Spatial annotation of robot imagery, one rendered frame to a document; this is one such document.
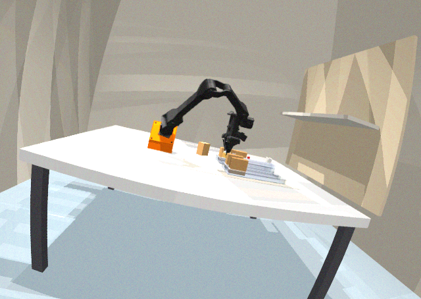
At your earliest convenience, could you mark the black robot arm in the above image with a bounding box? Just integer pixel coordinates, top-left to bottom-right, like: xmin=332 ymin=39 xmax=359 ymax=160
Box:
xmin=158 ymin=79 xmax=255 ymax=138

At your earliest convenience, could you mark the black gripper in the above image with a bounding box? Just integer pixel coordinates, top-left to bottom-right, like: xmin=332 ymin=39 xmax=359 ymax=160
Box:
xmin=222 ymin=124 xmax=241 ymax=155

